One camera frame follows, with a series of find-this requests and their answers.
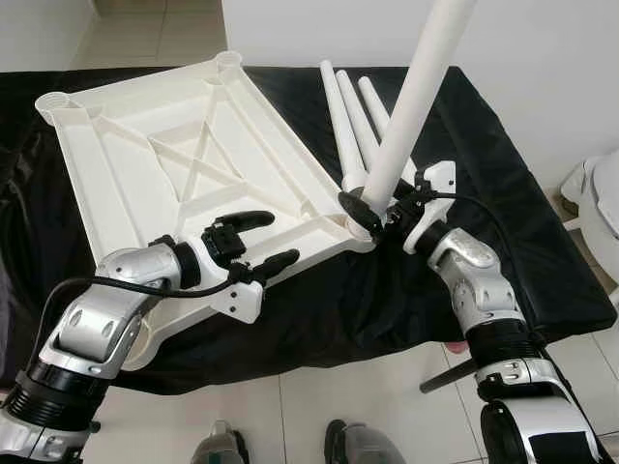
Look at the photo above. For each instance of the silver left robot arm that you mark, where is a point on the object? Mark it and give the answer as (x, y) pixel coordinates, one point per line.
(97, 329)

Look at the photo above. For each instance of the white plastic table leg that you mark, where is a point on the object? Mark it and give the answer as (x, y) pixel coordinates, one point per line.
(372, 97)
(338, 106)
(416, 97)
(355, 106)

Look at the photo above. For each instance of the white plastic table top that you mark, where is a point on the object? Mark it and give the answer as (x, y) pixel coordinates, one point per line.
(126, 164)

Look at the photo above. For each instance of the grey robot foot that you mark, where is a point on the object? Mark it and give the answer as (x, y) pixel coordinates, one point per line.
(221, 447)
(366, 445)

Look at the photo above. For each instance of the grey right robot foot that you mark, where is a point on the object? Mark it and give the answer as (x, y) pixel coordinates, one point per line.
(366, 445)

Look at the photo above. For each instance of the white plastic chair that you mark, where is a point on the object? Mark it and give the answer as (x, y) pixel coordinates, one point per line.
(595, 193)

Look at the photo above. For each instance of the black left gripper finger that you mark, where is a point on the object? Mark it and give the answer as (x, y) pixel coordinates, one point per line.
(251, 221)
(276, 265)

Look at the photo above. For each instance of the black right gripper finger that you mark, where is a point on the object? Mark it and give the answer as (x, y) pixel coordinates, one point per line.
(360, 211)

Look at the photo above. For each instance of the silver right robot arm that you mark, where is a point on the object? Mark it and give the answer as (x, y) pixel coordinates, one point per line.
(479, 280)

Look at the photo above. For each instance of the black table cloth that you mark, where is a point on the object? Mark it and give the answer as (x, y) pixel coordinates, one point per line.
(484, 271)

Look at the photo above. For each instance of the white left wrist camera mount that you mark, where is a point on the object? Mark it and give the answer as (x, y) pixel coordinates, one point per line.
(237, 302)

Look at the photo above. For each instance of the grey left robot foot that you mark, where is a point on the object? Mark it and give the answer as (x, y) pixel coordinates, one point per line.
(221, 447)

